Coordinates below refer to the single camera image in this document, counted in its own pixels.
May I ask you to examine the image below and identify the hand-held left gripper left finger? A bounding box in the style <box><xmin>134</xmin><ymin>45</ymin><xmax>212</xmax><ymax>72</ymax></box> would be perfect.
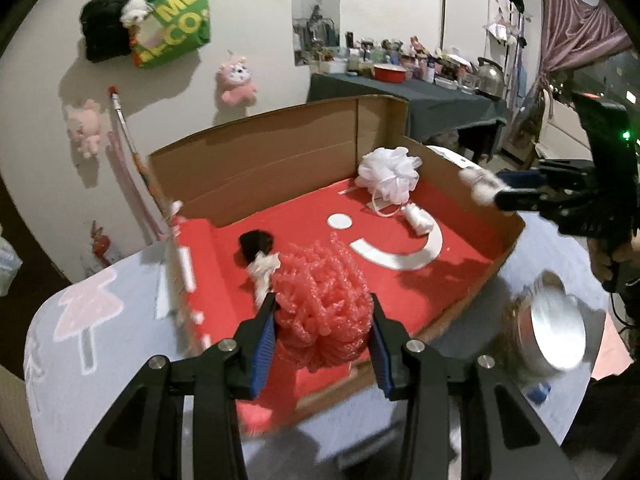
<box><xmin>65</xmin><ymin>292</ymin><xmax>278</xmax><ymax>480</ymax></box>

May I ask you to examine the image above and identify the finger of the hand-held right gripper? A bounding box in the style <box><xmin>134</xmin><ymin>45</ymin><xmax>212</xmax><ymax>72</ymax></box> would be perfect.
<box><xmin>496</xmin><ymin>159</ymin><xmax>593</xmax><ymax>190</ymax></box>
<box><xmin>494</xmin><ymin>189</ymin><xmax>593</xmax><ymax>223</ymax></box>

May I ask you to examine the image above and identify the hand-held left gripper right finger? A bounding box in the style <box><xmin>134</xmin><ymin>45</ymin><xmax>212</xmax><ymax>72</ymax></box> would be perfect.
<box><xmin>369</xmin><ymin>296</ymin><xmax>571</xmax><ymax>480</ymax></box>

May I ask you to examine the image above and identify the white fluffy star clip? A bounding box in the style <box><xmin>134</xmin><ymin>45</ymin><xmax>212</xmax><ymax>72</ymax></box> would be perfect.
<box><xmin>459</xmin><ymin>167</ymin><xmax>507</xmax><ymax>207</ymax></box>

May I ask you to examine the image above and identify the orange foam mesh net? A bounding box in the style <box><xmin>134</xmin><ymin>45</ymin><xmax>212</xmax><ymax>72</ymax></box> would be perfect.
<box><xmin>272</xmin><ymin>234</ymin><xmax>373</xmax><ymax>373</ymax></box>

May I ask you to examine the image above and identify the cream knitted scrunchie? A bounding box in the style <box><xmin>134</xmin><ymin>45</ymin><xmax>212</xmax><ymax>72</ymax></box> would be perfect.
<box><xmin>247</xmin><ymin>252</ymin><xmax>281</xmax><ymax>308</ymax></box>

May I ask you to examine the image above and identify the black scrunchie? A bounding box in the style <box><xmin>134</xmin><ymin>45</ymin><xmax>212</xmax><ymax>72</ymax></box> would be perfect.
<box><xmin>237</xmin><ymin>230</ymin><xmax>275</xmax><ymax>266</ymax></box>

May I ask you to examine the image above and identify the white mesh bath pouf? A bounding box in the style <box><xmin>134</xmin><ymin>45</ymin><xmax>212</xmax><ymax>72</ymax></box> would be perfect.
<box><xmin>356</xmin><ymin>146</ymin><xmax>423</xmax><ymax>218</ymax></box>

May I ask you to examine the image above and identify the cardboard box with red inside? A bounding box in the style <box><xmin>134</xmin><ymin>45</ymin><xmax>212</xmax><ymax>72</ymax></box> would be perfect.
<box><xmin>147</xmin><ymin>94</ymin><xmax>526</xmax><ymax>433</ymax></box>

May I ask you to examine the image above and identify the person's right hand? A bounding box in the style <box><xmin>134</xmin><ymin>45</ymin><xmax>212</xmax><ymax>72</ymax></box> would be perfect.
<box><xmin>589</xmin><ymin>232</ymin><xmax>640</xmax><ymax>293</ymax></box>

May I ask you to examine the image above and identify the steel kettle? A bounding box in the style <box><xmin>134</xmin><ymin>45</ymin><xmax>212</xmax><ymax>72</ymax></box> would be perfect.
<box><xmin>472</xmin><ymin>56</ymin><xmax>507</xmax><ymax>98</ymax></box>

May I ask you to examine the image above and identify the table with green cloth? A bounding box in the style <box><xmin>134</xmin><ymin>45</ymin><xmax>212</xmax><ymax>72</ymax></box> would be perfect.
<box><xmin>306</xmin><ymin>72</ymin><xmax>508</xmax><ymax>161</ymax></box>

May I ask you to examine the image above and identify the tall jar with green label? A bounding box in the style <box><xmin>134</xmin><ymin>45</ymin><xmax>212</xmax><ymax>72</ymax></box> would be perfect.
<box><xmin>502</xmin><ymin>270</ymin><xmax>588</xmax><ymax>378</ymax></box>

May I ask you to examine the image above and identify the row of cosmetic bottles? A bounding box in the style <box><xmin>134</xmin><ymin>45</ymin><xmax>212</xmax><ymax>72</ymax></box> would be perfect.
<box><xmin>295</xmin><ymin>30</ymin><xmax>481</xmax><ymax>91</ymax></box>

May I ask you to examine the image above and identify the pink curtain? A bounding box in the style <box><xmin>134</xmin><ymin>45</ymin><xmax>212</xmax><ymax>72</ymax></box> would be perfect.
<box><xmin>520</xmin><ymin>0</ymin><xmax>633</xmax><ymax>111</ymax></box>

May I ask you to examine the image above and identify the red basin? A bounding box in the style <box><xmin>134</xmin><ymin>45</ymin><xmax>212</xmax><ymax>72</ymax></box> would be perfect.
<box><xmin>372</xmin><ymin>63</ymin><xmax>408</xmax><ymax>82</ymax></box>

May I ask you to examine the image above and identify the white fridge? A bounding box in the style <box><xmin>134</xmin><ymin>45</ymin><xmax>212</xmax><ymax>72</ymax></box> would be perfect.
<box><xmin>441</xmin><ymin>0</ymin><xmax>526</xmax><ymax>96</ymax></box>

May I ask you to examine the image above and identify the red tipped stick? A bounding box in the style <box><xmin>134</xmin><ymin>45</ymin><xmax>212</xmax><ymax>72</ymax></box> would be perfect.
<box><xmin>107</xmin><ymin>86</ymin><xmax>171</xmax><ymax>246</ymax></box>

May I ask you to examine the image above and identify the clear plastic bag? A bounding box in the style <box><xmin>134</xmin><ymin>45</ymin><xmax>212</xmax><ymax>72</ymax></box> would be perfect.
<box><xmin>0</xmin><ymin>230</ymin><xmax>23</xmax><ymax>296</ymax></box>

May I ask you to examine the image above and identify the pink plush toy with face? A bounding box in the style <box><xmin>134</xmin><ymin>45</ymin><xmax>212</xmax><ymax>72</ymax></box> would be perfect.
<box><xmin>215</xmin><ymin>52</ymin><xmax>258</xmax><ymax>108</ymax></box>

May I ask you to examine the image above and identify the pale pink plush toy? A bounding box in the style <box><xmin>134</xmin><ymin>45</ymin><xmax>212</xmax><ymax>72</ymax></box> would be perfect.
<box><xmin>65</xmin><ymin>99</ymin><xmax>108</xmax><ymax>161</ymax></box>

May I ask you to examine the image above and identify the green tote bag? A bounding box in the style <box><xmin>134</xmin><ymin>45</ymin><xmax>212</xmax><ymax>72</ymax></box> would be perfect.
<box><xmin>129</xmin><ymin>0</ymin><xmax>212</xmax><ymax>70</ymax></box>

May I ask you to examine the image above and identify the black bag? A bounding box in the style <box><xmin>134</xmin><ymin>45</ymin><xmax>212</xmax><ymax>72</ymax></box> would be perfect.
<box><xmin>80</xmin><ymin>0</ymin><xmax>143</xmax><ymax>63</ymax></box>

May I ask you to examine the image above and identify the red wall ornament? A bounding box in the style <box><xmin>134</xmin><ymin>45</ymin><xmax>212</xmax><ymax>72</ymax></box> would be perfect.
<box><xmin>90</xmin><ymin>222</ymin><xmax>113</xmax><ymax>266</ymax></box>

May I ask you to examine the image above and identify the wall mirror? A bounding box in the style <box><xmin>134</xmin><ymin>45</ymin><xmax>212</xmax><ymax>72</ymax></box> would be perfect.
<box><xmin>291</xmin><ymin>0</ymin><xmax>342</xmax><ymax>67</ymax></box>

